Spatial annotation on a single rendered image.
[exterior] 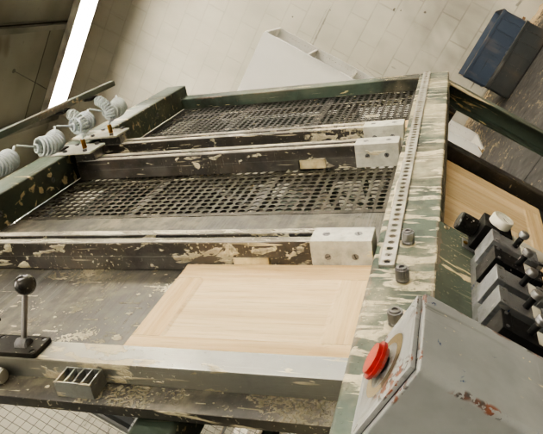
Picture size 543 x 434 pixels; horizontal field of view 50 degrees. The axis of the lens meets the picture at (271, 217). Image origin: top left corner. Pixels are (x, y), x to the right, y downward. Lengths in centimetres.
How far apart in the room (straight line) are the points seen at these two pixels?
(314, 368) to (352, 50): 559
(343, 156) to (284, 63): 335
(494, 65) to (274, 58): 182
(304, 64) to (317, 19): 144
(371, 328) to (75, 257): 76
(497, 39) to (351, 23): 167
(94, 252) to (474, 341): 99
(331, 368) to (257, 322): 22
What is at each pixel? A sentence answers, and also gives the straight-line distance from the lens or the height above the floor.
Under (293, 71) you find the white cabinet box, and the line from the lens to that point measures 502.
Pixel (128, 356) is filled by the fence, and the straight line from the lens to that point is 101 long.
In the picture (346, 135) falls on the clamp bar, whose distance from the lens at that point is 188.
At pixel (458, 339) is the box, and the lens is 57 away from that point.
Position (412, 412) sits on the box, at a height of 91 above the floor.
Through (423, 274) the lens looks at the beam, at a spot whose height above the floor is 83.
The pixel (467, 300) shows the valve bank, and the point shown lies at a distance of 106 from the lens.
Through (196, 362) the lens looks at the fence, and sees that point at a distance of 95.
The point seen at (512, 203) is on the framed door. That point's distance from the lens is 242.
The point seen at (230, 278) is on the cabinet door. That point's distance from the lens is 119.
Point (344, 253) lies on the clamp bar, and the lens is 117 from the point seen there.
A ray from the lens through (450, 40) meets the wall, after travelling 631.
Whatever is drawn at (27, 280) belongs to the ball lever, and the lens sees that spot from 110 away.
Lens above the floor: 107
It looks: 2 degrees up
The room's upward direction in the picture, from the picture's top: 61 degrees counter-clockwise
